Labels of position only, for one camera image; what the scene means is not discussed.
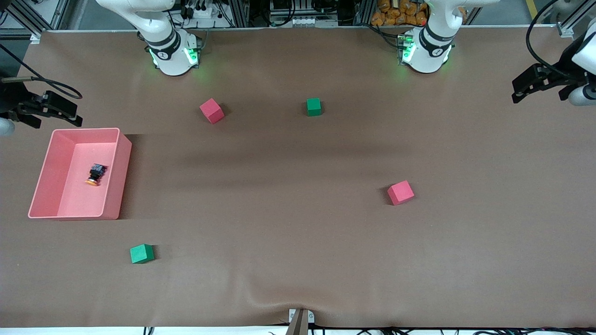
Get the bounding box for orange capped black button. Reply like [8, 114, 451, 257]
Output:
[86, 163, 108, 188]

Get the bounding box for pink plastic bin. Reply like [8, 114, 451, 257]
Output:
[28, 127, 133, 220]

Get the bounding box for orange snack packs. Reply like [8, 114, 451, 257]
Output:
[371, 0, 467, 27]

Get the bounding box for pink foam cube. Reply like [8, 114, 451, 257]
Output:
[387, 180, 415, 206]
[199, 98, 225, 125]

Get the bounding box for white power strip with plugs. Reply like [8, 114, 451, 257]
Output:
[183, 4, 216, 19]

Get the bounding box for brown table cover cloth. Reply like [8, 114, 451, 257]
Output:
[0, 26, 596, 328]

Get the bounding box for grey metal table clamp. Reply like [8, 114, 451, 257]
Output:
[289, 308, 315, 324]

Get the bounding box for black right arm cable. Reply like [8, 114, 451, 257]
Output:
[0, 44, 83, 100]

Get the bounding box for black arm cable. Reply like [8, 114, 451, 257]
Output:
[526, 0, 580, 80]
[0, 44, 83, 100]

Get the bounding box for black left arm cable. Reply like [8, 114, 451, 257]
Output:
[526, 0, 580, 80]

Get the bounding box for aluminium frame post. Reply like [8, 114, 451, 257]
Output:
[356, 0, 376, 26]
[230, 0, 250, 27]

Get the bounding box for brown camera mount pole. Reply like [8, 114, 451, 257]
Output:
[285, 309, 310, 335]

